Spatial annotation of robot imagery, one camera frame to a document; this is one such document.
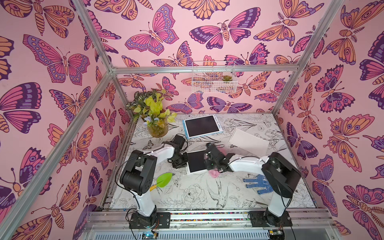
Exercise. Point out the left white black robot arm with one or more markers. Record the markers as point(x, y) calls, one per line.
point(139, 170)

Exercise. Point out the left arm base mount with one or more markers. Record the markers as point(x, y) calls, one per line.
point(150, 220)

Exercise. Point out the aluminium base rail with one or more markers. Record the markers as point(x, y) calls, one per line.
point(300, 224)

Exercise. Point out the pink cloth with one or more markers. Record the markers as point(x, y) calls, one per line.
point(214, 173)

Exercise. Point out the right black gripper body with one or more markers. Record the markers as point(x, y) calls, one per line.
point(213, 157)

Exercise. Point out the white drawing tablet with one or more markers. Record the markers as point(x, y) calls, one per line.
point(250, 143)
point(196, 163)

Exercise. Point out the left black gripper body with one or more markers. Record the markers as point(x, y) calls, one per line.
point(181, 162)

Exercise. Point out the green trowel yellow handle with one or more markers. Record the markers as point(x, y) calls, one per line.
point(162, 181)

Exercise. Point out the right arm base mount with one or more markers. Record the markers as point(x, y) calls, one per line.
point(270, 217)

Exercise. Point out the small succulent in basket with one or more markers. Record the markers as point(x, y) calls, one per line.
point(227, 78)

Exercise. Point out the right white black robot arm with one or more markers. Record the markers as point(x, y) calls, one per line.
point(281, 175)

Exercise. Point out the far blue-edged drawing tablet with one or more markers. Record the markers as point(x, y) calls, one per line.
point(202, 126)

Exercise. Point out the potted plant glass vase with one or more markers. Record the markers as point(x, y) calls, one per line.
point(148, 106)

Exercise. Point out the white wire wall basket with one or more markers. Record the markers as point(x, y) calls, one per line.
point(208, 78)

